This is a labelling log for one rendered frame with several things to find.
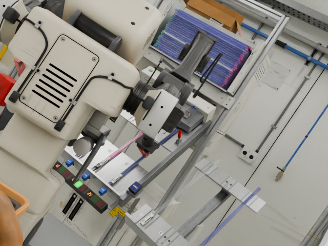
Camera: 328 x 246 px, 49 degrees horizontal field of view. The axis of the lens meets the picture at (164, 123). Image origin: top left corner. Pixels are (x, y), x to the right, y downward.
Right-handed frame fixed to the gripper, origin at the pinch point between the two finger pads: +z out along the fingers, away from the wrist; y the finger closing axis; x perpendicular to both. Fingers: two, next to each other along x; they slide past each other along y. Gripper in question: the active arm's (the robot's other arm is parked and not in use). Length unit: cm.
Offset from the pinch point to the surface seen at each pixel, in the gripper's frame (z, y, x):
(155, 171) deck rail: -0.2, -9.9, 4.1
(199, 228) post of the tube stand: -2.8, -42.6, 15.3
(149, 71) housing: -8, 37, -44
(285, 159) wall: 94, -47, -154
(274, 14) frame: -49, -7, -90
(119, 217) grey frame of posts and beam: 7.9, -11.8, 29.8
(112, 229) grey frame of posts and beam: 11.3, -12.0, 34.4
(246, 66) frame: -31, -12, -63
